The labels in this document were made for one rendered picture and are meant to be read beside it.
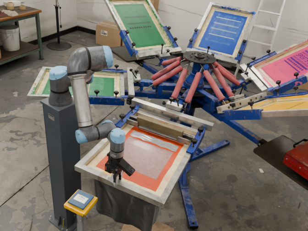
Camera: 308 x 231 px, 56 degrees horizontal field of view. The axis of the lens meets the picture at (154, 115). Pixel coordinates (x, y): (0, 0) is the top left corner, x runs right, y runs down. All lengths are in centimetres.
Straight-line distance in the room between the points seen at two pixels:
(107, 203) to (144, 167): 38
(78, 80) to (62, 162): 84
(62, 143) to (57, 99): 32
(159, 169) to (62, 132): 69
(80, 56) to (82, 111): 27
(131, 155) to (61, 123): 50
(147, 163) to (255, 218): 154
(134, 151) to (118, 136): 52
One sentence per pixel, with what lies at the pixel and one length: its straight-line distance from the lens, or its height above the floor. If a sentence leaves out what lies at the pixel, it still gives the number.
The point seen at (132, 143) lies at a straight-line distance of 205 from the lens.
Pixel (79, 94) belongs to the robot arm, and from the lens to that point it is 151.
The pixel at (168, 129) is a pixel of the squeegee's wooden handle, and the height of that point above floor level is 104.
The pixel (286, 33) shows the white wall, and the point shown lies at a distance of 592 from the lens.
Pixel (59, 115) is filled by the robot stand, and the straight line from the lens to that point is 195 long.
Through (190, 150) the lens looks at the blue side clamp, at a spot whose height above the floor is 100.
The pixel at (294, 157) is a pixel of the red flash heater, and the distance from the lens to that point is 208.
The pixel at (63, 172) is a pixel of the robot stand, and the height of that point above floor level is 67.
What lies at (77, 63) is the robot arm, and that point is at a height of 163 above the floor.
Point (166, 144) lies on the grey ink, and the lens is 207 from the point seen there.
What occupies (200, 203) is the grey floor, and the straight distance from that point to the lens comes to 305.
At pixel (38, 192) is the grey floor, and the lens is 308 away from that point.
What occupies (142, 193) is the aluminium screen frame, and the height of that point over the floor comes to 99.
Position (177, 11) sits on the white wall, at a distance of 623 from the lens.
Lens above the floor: 222
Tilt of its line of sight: 32 degrees down
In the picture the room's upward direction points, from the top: 8 degrees clockwise
